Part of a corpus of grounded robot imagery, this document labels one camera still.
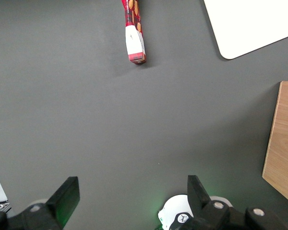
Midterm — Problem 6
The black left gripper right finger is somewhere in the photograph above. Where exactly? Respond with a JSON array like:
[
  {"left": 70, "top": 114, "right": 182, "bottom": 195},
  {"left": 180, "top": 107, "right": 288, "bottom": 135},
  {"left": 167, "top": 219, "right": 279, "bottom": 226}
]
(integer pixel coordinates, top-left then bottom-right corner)
[{"left": 180, "top": 175, "right": 247, "bottom": 230}]

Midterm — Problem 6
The white rectangular tray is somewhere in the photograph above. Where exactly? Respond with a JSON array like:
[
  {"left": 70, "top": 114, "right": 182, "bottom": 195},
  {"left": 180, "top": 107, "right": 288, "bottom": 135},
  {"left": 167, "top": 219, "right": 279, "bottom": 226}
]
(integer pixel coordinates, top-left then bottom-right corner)
[{"left": 203, "top": 0, "right": 288, "bottom": 60}]

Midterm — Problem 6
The red cookie box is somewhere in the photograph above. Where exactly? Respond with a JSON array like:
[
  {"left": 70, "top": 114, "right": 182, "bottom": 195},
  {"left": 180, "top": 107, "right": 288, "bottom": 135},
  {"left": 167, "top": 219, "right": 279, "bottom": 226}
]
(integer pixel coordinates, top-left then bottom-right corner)
[{"left": 121, "top": 0, "right": 147, "bottom": 65}]

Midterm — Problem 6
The wooden two-drawer cabinet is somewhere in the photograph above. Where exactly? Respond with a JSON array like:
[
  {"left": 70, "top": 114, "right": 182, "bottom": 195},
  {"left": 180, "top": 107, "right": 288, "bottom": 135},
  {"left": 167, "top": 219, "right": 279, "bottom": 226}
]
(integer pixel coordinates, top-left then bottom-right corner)
[{"left": 262, "top": 80, "right": 288, "bottom": 208}]

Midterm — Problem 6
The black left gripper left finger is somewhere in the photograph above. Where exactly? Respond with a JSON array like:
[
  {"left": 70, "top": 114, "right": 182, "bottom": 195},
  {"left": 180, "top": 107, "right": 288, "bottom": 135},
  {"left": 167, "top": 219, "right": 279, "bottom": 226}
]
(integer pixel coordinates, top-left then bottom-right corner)
[{"left": 7, "top": 176, "right": 81, "bottom": 230}]

